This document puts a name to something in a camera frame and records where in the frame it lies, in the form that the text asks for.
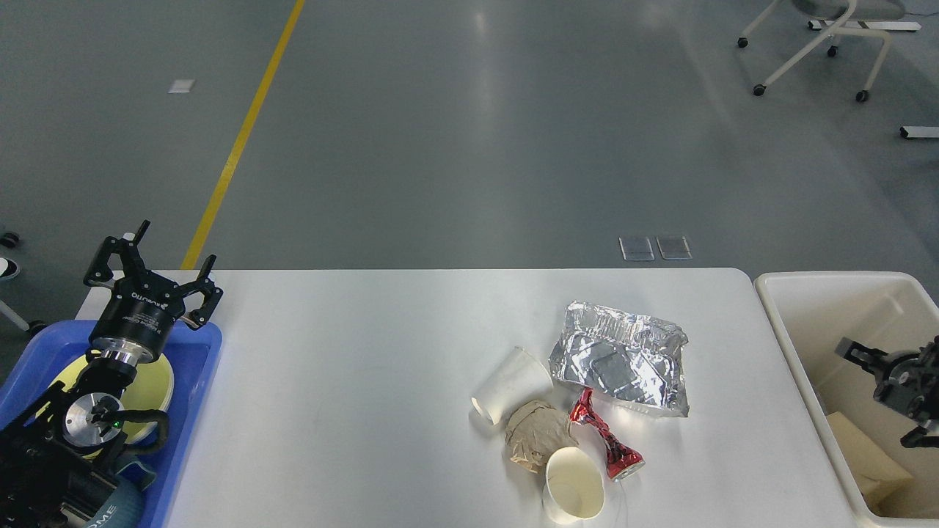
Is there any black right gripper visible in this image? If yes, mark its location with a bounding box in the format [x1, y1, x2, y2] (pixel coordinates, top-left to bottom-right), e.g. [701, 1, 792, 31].
[836, 337, 938, 449]

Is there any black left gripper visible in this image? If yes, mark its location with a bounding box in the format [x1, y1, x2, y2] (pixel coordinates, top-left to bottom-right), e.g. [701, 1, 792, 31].
[83, 221, 224, 365]

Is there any yellow plastic plate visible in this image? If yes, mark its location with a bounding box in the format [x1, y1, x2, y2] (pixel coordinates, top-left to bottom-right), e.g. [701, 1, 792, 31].
[51, 357, 175, 458]

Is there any blue-grey HOME mug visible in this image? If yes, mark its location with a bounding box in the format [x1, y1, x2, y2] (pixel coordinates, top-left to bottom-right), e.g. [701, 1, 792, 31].
[79, 454, 157, 527]

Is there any aluminium foil tray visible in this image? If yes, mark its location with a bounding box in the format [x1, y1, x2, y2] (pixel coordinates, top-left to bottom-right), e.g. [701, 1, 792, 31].
[549, 301, 690, 418]

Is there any brown paper bag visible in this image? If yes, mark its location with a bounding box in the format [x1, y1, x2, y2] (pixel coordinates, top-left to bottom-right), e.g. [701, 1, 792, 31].
[826, 412, 913, 512]

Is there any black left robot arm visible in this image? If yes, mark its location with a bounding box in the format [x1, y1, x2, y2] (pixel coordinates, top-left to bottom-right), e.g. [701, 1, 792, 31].
[2, 221, 224, 527]

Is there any beige plastic bin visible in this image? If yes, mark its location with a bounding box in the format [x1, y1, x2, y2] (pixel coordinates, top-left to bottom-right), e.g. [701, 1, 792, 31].
[754, 271, 938, 527]

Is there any blue plastic tray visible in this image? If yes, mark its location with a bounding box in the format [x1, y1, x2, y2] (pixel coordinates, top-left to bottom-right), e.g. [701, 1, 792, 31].
[1, 320, 222, 527]

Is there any white floor marker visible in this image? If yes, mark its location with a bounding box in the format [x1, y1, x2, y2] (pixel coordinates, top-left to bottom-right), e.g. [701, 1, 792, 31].
[167, 79, 197, 95]

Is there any floor outlet cover right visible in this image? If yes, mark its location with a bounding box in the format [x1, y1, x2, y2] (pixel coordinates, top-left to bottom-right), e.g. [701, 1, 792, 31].
[655, 236, 693, 260]

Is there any floor outlet cover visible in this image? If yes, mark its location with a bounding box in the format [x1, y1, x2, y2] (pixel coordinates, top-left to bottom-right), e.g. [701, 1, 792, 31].
[619, 236, 657, 262]
[655, 236, 693, 260]

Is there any white table leg bar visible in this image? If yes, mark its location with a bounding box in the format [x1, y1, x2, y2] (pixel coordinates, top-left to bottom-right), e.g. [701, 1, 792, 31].
[899, 125, 939, 140]

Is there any red snack wrapper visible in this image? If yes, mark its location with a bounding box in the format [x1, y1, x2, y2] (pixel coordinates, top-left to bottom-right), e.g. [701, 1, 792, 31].
[568, 387, 646, 482]

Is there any floor outlet cover left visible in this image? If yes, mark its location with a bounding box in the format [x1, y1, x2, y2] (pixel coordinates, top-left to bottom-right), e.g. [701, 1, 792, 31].
[619, 236, 657, 262]

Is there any white paper cup upright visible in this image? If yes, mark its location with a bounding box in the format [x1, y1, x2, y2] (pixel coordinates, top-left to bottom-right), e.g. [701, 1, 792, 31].
[542, 447, 606, 525]

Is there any crumpled brown paper wrapper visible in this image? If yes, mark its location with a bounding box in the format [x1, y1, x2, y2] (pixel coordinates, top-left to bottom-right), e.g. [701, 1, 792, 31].
[504, 399, 578, 474]

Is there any white paper cup lying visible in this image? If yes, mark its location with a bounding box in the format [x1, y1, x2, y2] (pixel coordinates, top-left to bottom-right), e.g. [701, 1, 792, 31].
[469, 345, 553, 425]

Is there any white far base bar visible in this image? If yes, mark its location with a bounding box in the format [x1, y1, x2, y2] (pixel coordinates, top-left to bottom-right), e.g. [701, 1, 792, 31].
[808, 20, 922, 32]

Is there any white rolling chair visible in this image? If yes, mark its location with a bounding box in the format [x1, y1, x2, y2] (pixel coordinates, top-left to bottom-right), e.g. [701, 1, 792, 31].
[751, 1, 906, 103]

